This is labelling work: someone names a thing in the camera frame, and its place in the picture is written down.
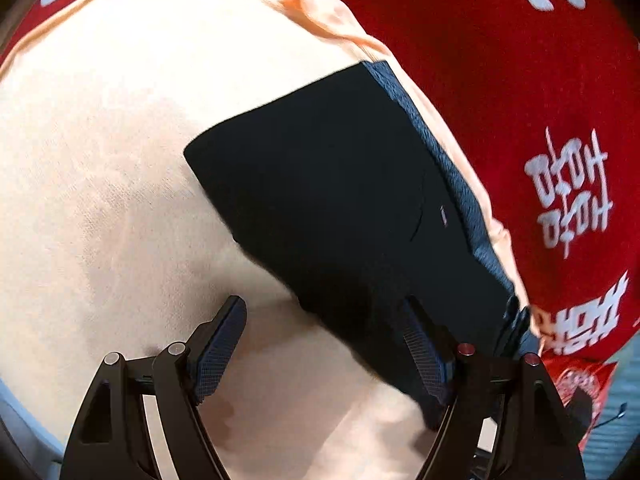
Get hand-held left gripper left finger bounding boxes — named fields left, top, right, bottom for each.
left=60, top=295, right=248, bottom=480

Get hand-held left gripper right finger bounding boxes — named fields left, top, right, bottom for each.
left=402, top=296, right=586, bottom=480

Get black pants with blue stripes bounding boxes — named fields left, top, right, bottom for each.
left=182, top=60, right=543, bottom=431

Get red embroidered pillow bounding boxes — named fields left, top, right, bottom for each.
left=542, top=352, right=618, bottom=456

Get cream cloth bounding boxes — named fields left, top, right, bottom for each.
left=0, top=0, right=531, bottom=480

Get red printed blanket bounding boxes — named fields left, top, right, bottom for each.
left=0, top=0, right=640, bottom=366

